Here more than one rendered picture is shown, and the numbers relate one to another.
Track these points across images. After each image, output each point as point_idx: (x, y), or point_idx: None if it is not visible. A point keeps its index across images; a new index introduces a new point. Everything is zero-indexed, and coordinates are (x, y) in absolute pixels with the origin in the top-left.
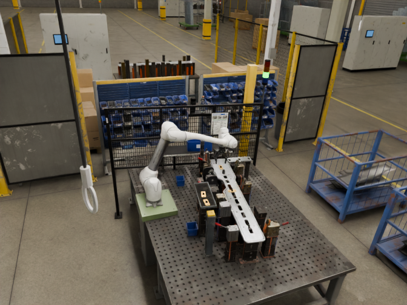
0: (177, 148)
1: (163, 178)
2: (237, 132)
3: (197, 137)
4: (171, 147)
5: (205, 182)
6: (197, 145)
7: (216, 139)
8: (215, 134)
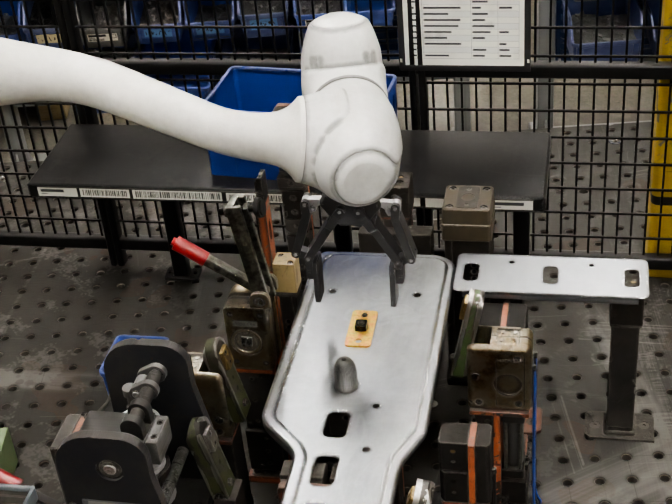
0: (166, 147)
1: (73, 331)
2: (610, 58)
3: (73, 89)
4: (129, 139)
5: (15, 488)
6: None
7: (209, 116)
8: (442, 67)
